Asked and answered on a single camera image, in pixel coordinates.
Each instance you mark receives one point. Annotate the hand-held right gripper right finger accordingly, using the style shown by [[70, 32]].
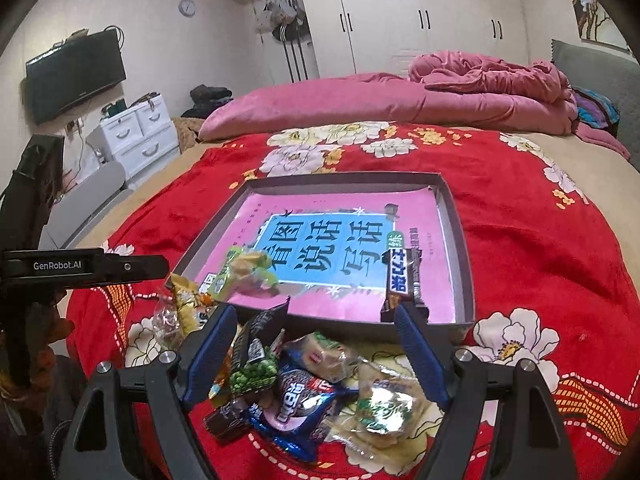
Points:
[[420, 355]]

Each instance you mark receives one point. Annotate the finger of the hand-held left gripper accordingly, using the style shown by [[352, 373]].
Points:
[[145, 267]]

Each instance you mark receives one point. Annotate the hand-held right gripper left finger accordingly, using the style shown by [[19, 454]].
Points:
[[215, 345]]

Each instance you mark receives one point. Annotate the black green pea packet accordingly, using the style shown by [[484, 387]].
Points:
[[250, 375]]

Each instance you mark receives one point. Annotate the orange snack packet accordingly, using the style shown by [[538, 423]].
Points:
[[218, 391]]

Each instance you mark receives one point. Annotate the clear golden candy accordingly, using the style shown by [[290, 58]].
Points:
[[167, 325]]

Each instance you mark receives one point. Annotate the yellow candy packet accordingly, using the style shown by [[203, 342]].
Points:
[[187, 300]]

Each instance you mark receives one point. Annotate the round pastry green label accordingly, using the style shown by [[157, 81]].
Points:
[[385, 410]]

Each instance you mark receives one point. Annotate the dark brown chocolate bar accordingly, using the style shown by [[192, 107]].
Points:
[[402, 280]]

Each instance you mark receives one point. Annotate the small dark brown snack packet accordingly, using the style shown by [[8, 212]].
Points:
[[225, 422]]

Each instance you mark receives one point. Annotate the green and yellow snack packet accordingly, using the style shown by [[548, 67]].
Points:
[[250, 272]]

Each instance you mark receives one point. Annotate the clear pastry packet green print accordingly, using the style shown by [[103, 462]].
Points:
[[325, 357]]

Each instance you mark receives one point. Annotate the blue cookie packet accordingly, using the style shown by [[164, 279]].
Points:
[[295, 405]]

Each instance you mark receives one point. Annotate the grey cardboard box tray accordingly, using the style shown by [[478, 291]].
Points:
[[460, 260]]

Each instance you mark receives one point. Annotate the grey padded bench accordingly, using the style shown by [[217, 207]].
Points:
[[85, 200]]

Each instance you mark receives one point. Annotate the white drawer cabinet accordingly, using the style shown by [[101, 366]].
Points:
[[145, 145]]

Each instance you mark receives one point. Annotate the brown patterned cloth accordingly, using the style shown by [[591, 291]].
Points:
[[187, 132]]

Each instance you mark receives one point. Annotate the red floral blanket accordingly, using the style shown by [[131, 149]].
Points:
[[525, 260]]

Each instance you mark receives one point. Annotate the pink and blue book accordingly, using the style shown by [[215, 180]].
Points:
[[320, 210]]

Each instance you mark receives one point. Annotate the dark bag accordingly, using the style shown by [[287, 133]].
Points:
[[210, 96]]

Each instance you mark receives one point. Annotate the black flat television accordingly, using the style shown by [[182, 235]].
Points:
[[75, 77]]

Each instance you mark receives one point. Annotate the crumpled pink duvet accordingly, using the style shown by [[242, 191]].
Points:
[[500, 80]]

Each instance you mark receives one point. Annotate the hanging bags on hooks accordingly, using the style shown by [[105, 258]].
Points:
[[285, 12]]

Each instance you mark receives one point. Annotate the multicoloured cloth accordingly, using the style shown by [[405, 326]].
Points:
[[595, 107]]

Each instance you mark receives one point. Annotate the grey padded headboard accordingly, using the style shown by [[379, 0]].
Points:
[[590, 65]]

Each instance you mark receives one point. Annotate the white wardrobe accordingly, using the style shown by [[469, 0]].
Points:
[[390, 10]]

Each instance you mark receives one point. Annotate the round wall clock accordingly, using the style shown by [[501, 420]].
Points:
[[187, 7]]

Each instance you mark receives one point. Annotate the wall picture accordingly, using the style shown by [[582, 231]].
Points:
[[595, 15]]

